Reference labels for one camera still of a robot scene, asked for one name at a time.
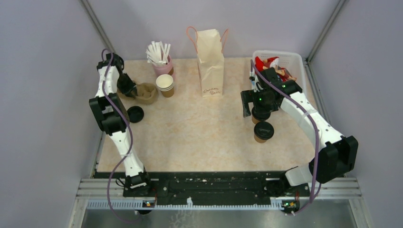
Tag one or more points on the black cup lid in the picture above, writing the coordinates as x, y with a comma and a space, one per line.
264, 130
261, 115

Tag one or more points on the red patterned cloth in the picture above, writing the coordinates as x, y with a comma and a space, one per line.
273, 62

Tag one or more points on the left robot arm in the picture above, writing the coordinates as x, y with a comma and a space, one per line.
112, 118

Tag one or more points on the cream paper takeout bag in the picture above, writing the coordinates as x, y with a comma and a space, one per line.
209, 45

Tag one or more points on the brown paper coffee cup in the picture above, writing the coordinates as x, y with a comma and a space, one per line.
254, 120

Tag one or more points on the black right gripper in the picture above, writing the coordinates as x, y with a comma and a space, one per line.
248, 96

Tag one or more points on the pink straw holder cup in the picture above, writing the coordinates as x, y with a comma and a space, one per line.
166, 69

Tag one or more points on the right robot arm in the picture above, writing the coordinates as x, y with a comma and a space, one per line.
335, 154

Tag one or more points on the stack of black lids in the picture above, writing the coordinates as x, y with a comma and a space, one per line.
135, 114

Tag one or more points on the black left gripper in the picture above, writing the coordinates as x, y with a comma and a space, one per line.
130, 87

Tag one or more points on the brown pulp cup carrier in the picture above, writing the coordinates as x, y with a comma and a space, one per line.
147, 93

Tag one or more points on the stack of brown paper cups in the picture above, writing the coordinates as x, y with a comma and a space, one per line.
165, 84

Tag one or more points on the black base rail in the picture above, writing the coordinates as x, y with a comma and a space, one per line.
234, 189

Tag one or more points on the white plastic basket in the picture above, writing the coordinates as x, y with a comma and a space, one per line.
293, 62

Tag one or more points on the white wrapped straws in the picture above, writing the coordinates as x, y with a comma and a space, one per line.
157, 53

